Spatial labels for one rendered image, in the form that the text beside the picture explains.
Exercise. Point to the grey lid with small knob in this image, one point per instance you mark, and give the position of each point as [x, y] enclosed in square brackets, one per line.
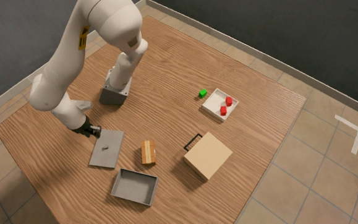
[107, 149]

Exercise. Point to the red block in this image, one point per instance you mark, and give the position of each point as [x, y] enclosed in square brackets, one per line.
[223, 110]
[228, 101]

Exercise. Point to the small green block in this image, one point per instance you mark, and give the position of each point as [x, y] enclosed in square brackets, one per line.
[202, 93]

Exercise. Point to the light wooden cabinet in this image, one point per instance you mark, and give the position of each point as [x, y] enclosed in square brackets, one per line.
[206, 156]

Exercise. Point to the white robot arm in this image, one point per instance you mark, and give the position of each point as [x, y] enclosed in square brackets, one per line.
[118, 22]

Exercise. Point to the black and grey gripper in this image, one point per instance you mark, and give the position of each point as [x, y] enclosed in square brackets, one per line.
[88, 129]

